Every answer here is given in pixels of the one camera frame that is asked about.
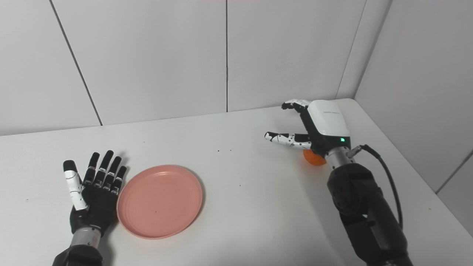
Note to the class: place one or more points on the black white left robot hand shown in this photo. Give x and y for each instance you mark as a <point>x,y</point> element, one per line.
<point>98,207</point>

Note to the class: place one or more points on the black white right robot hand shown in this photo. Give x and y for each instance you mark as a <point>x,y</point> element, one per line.
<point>327,122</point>

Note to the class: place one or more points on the orange fruit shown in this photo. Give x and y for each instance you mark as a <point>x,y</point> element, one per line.
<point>314,159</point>

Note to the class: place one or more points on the pink round plate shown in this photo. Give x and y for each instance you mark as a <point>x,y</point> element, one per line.
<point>159,202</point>

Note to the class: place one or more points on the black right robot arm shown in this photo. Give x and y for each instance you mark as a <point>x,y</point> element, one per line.
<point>362,207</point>

